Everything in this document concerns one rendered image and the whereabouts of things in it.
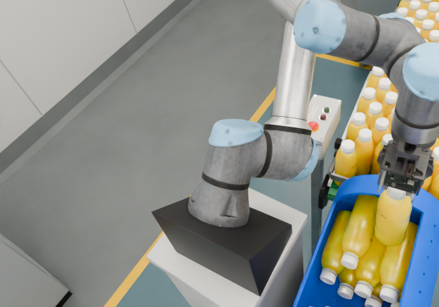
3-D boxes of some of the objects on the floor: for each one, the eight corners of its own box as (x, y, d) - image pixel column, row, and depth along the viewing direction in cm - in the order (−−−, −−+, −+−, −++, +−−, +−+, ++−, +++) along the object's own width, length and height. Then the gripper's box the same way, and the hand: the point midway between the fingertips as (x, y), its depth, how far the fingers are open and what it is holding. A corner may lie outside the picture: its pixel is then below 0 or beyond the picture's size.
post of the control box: (311, 254, 215) (310, 138, 139) (313, 247, 217) (314, 130, 141) (318, 257, 213) (321, 141, 137) (320, 250, 215) (325, 132, 139)
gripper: (372, 142, 65) (360, 207, 81) (447, 161, 60) (419, 226, 76) (385, 108, 70) (371, 176, 86) (456, 122, 65) (427, 191, 81)
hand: (398, 185), depth 81 cm, fingers closed on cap, 3 cm apart
